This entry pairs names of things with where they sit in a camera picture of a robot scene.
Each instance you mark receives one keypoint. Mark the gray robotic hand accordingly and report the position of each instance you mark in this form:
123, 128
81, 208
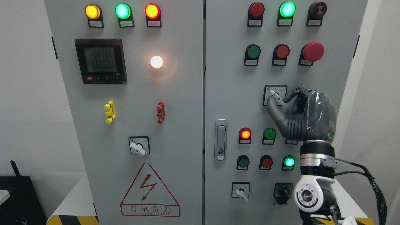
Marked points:
318, 123

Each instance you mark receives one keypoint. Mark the green indicator light middle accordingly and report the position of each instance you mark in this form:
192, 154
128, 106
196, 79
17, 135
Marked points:
269, 136

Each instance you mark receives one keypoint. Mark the green indicator light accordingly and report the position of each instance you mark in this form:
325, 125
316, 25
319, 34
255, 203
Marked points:
286, 13
269, 136
124, 15

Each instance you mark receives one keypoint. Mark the lit green push button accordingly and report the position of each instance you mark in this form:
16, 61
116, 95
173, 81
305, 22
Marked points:
288, 163

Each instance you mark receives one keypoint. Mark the red emergency stop button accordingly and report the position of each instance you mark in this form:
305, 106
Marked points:
311, 53

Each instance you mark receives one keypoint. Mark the red push button lower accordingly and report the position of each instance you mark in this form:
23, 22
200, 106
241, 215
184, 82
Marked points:
265, 163

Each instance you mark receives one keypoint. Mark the red push button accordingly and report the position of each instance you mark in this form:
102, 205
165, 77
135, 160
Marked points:
265, 163
280, 54

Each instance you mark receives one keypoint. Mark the lit red indicator light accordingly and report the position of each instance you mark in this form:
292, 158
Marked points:
244, 136

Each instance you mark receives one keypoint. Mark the red push button upper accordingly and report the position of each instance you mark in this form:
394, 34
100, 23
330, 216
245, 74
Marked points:
280, 54

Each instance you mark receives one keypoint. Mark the green push button lower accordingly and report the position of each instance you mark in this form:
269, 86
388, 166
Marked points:
242, 162

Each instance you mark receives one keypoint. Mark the green push button upper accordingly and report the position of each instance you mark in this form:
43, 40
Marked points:
252, 54

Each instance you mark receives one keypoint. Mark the dark red buzzer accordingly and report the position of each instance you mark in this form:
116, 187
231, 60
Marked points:
316, 12

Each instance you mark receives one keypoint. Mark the green indicator light top right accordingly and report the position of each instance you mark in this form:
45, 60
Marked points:
286, 13

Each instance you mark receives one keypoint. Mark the red indicator light top right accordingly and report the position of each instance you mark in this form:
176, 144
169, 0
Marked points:
255, 14

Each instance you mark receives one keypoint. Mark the red terminal connector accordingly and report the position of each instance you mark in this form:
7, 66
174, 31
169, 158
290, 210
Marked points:
160, 112

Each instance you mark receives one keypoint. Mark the gray electrical cabinet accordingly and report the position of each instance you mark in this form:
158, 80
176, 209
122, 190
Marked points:
203, 79

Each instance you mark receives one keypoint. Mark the white glowing indicator light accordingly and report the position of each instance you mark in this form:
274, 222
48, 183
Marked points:
156, 62

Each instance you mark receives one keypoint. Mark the red electric hazard warning sticker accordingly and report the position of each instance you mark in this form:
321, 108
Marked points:
149, 196

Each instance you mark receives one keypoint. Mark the red-orange indicator light top left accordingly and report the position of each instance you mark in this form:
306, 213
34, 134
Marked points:
153, 15

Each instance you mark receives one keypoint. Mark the yellow terminal connector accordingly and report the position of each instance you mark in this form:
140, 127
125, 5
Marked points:
110, 112

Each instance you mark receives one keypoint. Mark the green indicator light top left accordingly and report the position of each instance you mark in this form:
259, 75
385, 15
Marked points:
124, 15

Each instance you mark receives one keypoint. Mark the black digital power meter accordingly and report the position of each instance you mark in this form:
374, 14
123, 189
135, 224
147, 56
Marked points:
101, 61

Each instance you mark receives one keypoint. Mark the yellow indicator light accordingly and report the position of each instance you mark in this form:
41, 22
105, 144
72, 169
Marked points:
94, 16

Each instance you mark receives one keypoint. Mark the black box at left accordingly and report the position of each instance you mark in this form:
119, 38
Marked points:
23, 206

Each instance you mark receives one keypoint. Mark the black selector switch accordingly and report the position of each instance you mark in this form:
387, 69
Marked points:
282, 192

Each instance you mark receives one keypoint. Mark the silver door latch handle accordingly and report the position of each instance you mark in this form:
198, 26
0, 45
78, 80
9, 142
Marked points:
220, 139

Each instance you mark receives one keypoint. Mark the gray left door rotary switch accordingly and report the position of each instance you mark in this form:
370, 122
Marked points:
139, 145

